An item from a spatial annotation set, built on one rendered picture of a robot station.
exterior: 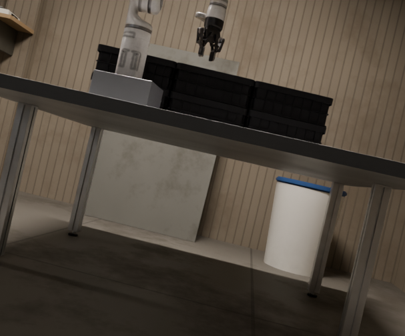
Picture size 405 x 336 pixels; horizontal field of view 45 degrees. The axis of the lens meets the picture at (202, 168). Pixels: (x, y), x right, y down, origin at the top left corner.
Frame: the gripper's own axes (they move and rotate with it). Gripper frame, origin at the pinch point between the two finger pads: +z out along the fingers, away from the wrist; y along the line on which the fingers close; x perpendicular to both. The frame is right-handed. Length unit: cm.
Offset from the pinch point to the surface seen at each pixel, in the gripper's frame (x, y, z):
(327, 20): 94, 215, -101
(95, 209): 180, 90, 94
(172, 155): 149, 128, 40
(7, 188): 50, -43, 69
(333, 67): 83, 223, -63
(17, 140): 52, -43, 50
